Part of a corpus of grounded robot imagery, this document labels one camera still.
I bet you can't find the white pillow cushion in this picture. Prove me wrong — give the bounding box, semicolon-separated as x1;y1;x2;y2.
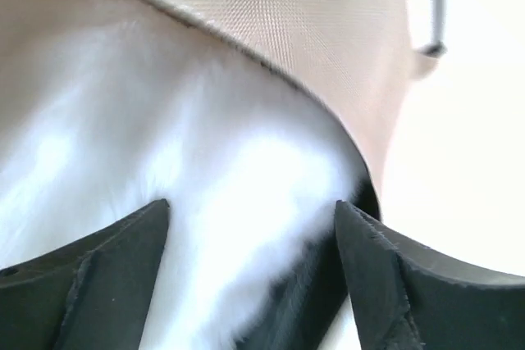
1;22;366;349

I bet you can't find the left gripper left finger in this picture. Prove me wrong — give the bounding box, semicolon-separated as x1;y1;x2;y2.
1;200;170;350

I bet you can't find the tan black pet tent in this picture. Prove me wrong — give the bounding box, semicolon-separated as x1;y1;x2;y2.
1;0;440;349

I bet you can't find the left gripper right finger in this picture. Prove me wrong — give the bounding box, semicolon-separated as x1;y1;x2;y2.
335;202;524;350

